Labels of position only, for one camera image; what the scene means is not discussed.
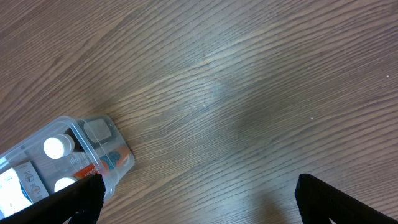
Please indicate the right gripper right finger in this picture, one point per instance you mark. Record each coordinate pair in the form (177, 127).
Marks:
(320, 203)

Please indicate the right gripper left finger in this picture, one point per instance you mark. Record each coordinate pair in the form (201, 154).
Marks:
(80, 202)

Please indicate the orange bottle white cap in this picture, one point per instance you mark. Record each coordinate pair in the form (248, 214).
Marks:
(111, 161)

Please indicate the black bottle white cap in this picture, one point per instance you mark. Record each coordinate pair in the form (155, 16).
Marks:
(62, 144)

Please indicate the white medicine box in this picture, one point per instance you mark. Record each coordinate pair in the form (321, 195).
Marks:
(21, 187)

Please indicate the clear plastic container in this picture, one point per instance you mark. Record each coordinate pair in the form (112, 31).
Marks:
(98, 135)

